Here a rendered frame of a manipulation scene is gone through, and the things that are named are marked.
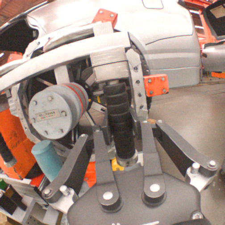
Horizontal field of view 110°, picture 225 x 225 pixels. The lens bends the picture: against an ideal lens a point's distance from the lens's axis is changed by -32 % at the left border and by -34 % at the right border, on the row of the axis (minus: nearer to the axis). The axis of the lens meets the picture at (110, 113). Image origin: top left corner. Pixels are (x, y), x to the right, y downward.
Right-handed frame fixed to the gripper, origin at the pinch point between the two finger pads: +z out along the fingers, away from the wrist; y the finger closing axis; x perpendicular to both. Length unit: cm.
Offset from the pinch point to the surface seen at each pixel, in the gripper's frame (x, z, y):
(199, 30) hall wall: 399, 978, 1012
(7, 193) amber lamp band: -24, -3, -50
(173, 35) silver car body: 32, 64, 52
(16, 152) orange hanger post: -16, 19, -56
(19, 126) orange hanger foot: -6, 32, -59
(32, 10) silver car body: 90, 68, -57
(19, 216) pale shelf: -38, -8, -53
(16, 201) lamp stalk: -30, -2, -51
